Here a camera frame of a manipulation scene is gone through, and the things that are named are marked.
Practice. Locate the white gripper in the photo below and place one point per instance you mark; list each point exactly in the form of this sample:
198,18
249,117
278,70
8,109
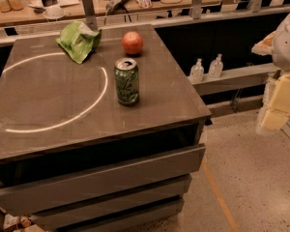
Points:
287,45

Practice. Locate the red apple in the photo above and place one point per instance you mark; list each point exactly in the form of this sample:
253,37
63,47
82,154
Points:
132,43

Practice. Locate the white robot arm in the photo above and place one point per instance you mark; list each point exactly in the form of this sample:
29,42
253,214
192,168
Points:
275,111

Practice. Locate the green rice chip bag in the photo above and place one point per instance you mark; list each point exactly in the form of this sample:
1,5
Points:
78,40

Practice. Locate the clear sanitizer bottle right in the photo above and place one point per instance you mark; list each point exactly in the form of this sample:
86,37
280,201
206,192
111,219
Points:
216,67

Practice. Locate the clear sanitizer bottle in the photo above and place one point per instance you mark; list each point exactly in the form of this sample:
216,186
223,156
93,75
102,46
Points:
216,67
197,71

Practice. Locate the clear sanitizer bottle left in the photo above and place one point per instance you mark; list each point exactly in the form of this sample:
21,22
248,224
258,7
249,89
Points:
197,71

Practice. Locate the middle grey drawer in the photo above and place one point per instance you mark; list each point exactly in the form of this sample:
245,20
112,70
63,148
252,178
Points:
129,200

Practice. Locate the grey drawer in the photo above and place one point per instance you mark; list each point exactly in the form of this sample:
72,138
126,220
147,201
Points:
65,190
129,200
130,218

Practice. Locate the bottom grey drawer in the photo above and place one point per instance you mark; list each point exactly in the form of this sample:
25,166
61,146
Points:
130,218

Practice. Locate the green soda can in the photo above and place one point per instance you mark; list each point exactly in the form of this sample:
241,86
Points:
126,81

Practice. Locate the grey power strip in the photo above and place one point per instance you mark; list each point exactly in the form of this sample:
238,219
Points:
112,5

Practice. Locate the white bowl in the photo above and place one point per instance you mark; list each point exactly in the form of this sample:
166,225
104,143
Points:
53,13

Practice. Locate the top grey drawer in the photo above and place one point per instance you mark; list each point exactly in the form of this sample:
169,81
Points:
65,190

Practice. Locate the grey metal post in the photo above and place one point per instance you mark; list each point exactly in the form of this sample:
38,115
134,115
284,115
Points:
90,16

